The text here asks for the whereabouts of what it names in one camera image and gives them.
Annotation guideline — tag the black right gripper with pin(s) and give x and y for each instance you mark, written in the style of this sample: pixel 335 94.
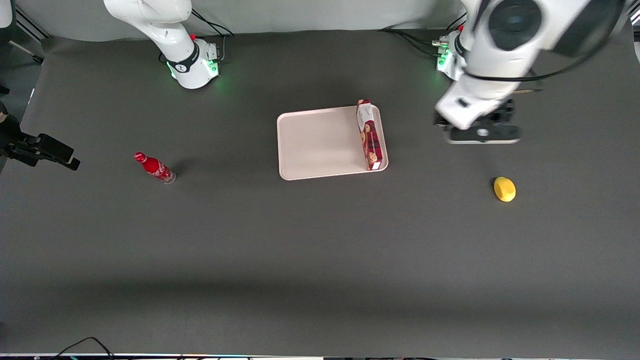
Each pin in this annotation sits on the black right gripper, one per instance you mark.
pixel 26 146

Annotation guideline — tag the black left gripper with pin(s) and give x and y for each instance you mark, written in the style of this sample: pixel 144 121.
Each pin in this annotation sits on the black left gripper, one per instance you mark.
pixel 502 113

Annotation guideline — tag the red tartan cookie box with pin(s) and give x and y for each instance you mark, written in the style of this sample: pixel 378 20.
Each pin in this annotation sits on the red tartan cookie box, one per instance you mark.
pixel 371 137

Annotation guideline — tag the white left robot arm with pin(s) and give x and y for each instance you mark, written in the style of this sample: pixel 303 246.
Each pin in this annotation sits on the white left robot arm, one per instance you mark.
pixel 500 65

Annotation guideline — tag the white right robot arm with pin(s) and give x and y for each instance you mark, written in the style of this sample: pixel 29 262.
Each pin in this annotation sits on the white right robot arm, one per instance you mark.
pixel 175 35

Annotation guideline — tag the pale pink plastic tray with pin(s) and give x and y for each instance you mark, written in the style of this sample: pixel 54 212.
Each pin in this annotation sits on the pale pink plastic tray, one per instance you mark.
pixel 320 142

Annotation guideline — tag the yellow lemon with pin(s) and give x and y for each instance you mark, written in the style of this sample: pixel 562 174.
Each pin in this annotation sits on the yellow lemon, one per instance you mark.
pixel 504 189

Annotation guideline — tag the red cola bottle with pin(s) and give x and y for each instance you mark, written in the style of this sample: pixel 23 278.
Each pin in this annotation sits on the red cola bottle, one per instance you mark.
pixel 154 167

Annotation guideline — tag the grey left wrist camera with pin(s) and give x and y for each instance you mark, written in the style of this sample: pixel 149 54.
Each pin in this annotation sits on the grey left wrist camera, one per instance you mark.
pixel 482 135

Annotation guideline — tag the black metal frame strut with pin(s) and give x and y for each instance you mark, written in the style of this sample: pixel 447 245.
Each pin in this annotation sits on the black metal frame strut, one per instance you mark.
pixel 32 27

